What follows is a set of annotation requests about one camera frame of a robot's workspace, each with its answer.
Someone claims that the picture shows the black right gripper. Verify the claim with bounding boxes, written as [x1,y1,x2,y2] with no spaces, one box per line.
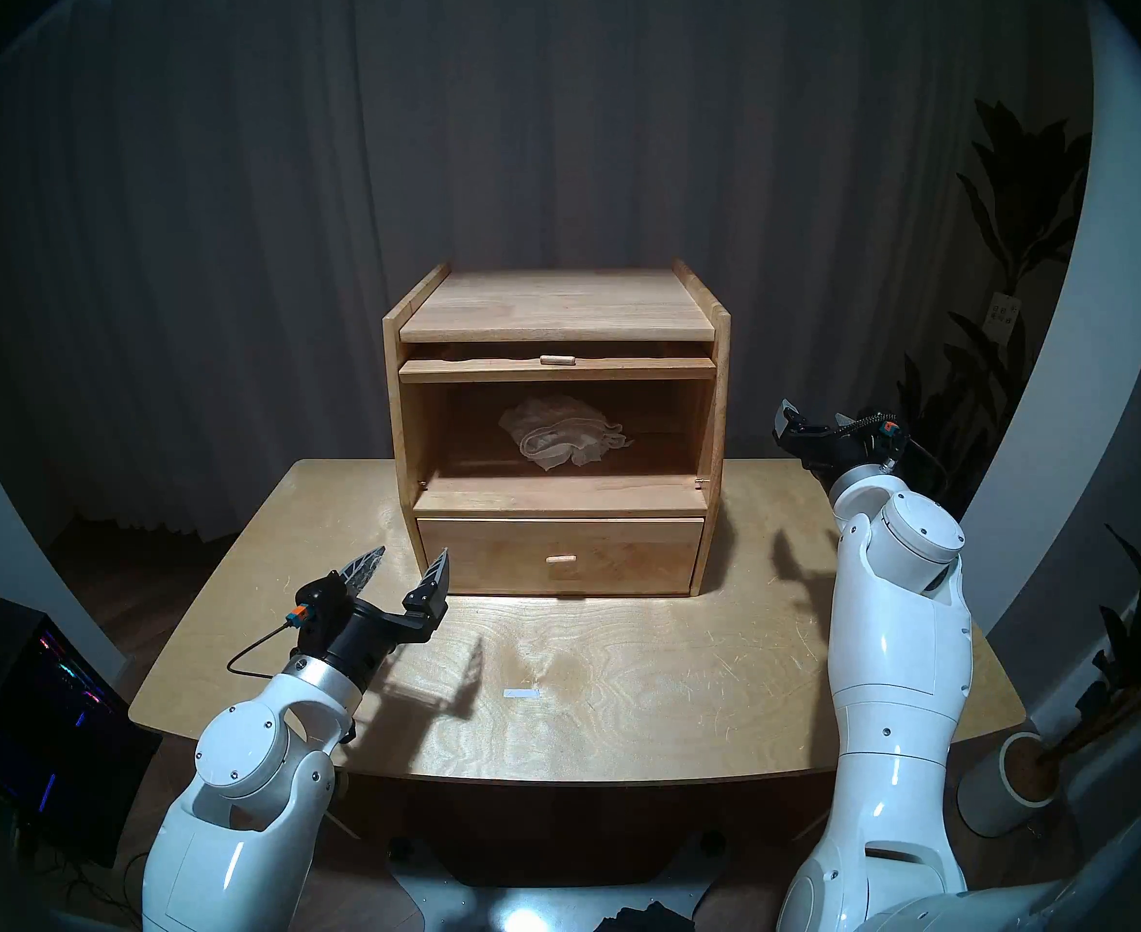
[774,399,897,484]

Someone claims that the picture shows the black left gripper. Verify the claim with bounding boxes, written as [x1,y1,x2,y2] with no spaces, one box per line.
[316,546,450,691]

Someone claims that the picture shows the wooden door ribbed glass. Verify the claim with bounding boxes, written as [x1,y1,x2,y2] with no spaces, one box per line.
[399,354,717,385]

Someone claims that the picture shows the white pants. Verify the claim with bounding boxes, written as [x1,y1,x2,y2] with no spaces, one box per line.
[499,394,633,472]

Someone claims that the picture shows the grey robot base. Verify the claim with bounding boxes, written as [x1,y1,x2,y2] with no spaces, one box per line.
[386,833,727,932]

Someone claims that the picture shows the wooden drawer with knob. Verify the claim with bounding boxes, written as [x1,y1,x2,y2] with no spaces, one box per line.
[416,517,705,596]

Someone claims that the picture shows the wooden cabinet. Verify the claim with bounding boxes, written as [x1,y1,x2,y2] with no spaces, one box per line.
[382,258,733,598]

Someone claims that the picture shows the tall dark leafy plant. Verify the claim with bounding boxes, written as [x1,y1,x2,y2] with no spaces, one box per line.
[876,100,1096,557]

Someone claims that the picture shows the black computer tower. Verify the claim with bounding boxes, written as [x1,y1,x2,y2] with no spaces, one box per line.
[0,600,162,868]

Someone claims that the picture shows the pleated curtain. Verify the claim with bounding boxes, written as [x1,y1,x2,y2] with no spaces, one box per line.
[0,0,1096,552]

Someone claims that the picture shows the potted plant white pot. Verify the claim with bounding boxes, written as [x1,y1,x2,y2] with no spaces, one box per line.
[957,503,1141,839]

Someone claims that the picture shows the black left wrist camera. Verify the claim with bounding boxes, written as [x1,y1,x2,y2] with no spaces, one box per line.
[291,588,336,638]

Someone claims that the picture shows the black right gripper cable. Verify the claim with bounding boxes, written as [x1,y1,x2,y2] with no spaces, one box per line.
[906,433,950,499]

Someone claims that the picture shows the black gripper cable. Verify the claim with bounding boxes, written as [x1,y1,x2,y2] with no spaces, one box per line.
[227,621,300,683]
[906,433,950,499]

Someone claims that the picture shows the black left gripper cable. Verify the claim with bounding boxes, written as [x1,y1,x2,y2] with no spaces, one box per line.
[227,621,300,683]

